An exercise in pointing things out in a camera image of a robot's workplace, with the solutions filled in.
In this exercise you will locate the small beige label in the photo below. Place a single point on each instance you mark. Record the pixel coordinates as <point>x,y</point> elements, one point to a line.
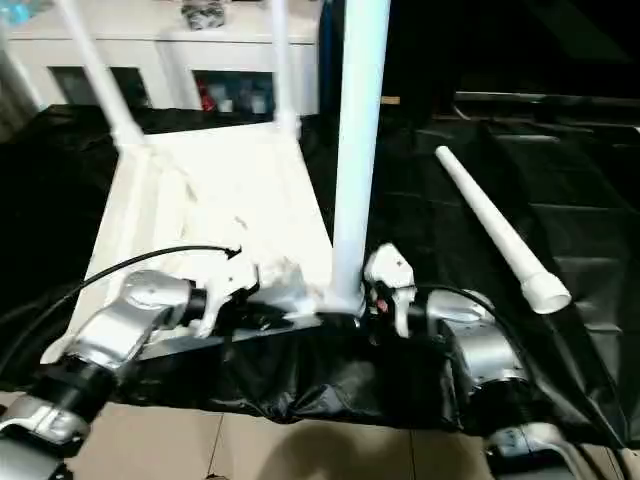
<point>390,100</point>

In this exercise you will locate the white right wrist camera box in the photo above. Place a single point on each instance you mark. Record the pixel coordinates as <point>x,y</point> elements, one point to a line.
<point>390,270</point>

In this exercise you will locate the grey curtain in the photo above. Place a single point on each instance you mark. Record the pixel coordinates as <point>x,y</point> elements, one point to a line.
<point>15,85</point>

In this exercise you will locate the white sideboard with glass doors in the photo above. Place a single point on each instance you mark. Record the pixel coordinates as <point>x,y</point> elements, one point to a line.
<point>160,55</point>

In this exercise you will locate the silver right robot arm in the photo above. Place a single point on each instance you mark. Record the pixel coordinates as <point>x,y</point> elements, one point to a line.
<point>480,350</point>

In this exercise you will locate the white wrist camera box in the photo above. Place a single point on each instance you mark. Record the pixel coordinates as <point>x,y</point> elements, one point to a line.
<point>228,285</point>
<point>390,270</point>

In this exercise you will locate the dark object on cabinet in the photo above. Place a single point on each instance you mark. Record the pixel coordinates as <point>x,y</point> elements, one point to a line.
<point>203,13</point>

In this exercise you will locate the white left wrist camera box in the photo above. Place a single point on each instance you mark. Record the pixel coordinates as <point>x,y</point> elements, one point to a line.
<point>228,285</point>

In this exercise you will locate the long black bar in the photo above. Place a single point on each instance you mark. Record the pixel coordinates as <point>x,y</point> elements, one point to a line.
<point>550,105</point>

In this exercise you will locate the black plastic mat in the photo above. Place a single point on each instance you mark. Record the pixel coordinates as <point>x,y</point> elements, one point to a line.
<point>320,385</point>

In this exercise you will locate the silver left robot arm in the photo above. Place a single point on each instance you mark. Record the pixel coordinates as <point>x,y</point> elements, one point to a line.
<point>120,320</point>

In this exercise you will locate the white plastic table top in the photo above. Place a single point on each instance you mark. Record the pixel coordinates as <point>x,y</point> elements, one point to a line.
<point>220,200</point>

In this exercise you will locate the white plastic table leg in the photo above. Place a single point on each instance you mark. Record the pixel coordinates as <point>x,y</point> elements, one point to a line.
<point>281,60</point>
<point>358,120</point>
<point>495,230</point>
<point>95,70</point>

